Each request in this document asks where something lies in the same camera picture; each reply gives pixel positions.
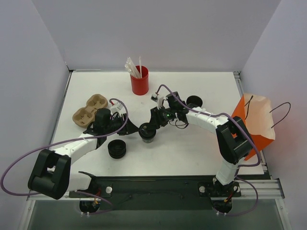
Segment black cup lid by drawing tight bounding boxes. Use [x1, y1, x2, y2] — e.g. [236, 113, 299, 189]
[139, 123, 156, 139]

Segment black paper coffee cup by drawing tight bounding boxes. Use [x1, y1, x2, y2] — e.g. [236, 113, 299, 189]
[142, 138, 154, 143]

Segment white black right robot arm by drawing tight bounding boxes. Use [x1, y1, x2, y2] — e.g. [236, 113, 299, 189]
[141, 92, 253, 196]

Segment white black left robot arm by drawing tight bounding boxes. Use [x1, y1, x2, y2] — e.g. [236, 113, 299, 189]
[28, 108, 139, 199]

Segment brown cardboard cup carrier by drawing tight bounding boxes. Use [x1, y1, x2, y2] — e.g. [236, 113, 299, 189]
[72, 94, 108, 128]

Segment stack of black lids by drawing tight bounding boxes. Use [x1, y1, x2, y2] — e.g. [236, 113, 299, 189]
[107, 139, 127, 159]

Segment red cylindrical straw holder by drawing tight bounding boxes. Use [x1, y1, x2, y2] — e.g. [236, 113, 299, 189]
[130, 66, 149, 95]

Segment white wrapped straw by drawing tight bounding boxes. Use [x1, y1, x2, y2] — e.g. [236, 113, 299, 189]
[139, 56, 142, 78]

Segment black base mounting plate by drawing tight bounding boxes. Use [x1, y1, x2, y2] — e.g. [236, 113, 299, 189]
[69, 175, 241, 212]

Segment orange paper bag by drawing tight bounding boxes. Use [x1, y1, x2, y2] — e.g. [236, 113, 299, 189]
[232, 93, 276, 151]

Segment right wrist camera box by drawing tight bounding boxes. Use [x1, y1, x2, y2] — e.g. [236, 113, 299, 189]
[151, 94, 165, 109]

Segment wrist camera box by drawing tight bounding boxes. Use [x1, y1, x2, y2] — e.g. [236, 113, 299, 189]
[110, 102, 123, 114]
[151, 94, 165, 109]

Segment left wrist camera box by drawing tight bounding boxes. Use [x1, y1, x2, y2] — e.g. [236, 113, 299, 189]
[110, 102, 123, 114]

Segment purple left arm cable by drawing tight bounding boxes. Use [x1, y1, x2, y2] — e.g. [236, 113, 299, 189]
[0, 98, 131, 214]

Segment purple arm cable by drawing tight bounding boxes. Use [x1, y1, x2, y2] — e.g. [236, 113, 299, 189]
[0, 98, 131, 214]
[155, 84, 261, 216]

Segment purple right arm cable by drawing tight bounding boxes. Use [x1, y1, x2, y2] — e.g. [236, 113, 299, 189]
[155, 84, 261, 216]

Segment aluminium frame rail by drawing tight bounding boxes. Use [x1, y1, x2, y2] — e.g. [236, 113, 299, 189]
[26, 178, 286, 202]

